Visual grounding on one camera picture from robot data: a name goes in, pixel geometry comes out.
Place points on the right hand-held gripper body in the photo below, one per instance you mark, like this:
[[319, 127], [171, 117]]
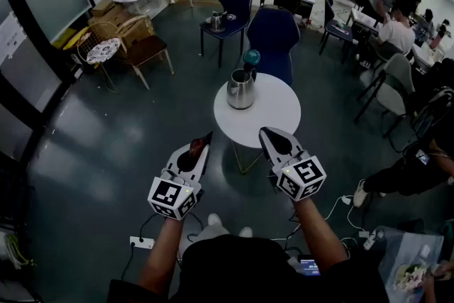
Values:
[[301, 177]]

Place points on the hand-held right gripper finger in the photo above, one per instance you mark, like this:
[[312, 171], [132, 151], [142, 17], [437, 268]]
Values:
[[266, 149], [292, 144]]

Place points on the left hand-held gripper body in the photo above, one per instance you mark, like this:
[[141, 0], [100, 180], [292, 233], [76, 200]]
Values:
[[166, 193]]

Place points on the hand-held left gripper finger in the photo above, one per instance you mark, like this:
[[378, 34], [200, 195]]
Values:
[[175, 156], [205, 161]]

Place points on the person's right forearm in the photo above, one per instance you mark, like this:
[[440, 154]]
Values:
[[319, 234]]

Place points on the person's left forearm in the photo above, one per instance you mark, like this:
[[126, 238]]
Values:
[[159, 252]]

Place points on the round white side table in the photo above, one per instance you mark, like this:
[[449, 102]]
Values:
[[266, 113]]

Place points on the person's left white shoe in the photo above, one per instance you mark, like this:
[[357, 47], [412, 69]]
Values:
[[214, 219]]

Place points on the person's white shoe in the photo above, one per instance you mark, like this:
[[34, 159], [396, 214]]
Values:
[[245, 231], [214, 219]]

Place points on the white power strip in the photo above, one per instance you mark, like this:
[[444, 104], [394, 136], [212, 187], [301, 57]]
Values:
[[370, 237], [142, 242]]

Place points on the person's right white shoe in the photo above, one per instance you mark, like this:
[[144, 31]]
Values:
[[245, 231]]

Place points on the phone with lit screen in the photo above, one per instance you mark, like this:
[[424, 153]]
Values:
[[308, 266]]

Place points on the person's black shirt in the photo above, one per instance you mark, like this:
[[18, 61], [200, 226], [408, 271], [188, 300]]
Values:
[[248, 269]]

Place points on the brown wooden chair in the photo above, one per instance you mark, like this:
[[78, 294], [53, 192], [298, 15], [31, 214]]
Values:
[[145, 49]]

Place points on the wide dark blue chair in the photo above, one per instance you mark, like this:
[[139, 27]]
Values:
[[273, 35]]

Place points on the grey chair black legs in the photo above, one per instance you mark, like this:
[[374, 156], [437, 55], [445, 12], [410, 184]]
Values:
[[393, 88]]

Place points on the dark chair black legs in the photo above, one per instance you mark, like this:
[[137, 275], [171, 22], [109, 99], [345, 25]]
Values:
[[335, 28]]

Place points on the table with grey-blue cloth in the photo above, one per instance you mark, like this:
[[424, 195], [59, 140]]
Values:
[[408, 252]]

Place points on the small steel kettle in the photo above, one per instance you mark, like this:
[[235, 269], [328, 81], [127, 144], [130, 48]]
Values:
[[216, 22]]

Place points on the small round patterned dish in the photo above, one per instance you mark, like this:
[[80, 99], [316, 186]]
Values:
[[231, 17]]

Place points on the large cardboard box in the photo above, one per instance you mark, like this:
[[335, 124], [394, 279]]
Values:
[[117, 23]]

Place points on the flower bouquet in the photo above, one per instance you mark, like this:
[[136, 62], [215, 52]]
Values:
[[413, 276]]

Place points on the narrow dark blue chair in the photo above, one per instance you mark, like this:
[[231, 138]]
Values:
[[234, 0]]

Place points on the small cardboard box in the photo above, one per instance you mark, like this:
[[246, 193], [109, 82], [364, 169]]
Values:
[[103, 7]]

